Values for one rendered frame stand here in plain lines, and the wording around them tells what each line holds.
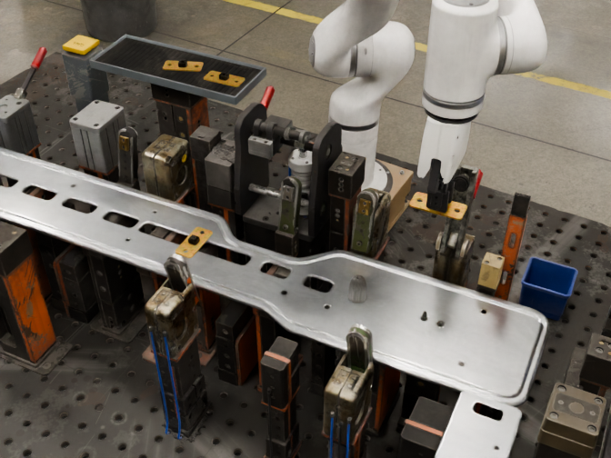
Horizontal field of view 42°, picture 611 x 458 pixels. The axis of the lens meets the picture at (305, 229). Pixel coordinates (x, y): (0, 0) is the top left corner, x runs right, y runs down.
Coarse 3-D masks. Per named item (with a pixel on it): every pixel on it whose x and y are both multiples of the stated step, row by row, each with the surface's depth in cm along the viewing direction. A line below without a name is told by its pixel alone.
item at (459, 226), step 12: (468, 168) 137; (456, 180) 135; (468, 180) 135; (456, 192) 140; (468, 192) 138; (468, 204) 139; (468, 216) 142; (456, 228) 143; (444, 240) 144; (444, 252) 146; (456, 252) 144
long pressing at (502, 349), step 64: (0, 192) 167; (64, 192) 167; (128, 192) 167; (128, 256) 152; (256, 256) 152; (320, 256) 151; (320, 320) 139; (384, 320) 139; (448, 320) 139; (512, 320) 139; (448, 384) 129; (512, 384) 128
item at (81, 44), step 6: (78, 36) 186; (84, 36) 186; (72, 42) 184; (78, 42) 184; (84, 42) 184; (90, 42) 184; (96, 42) 184; (66, 48) 182; (72, 48) 182; (78, 48) 181; (84, 48) 181; (90, 48) 183; (84, 54) 181
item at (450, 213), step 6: (414, 198) 124; (420, 198) 125; (426, 198) 124; (414, 204) 123; (420, 204) 123; (450, 204) 123; (456, 204) 123; (462, 204) 123; (426, 210) 122; (432, 210) 122; (450, 210) 122; (462, 210) 122; (450, 216) 121; (456, 216) 121; (462, 216) 121
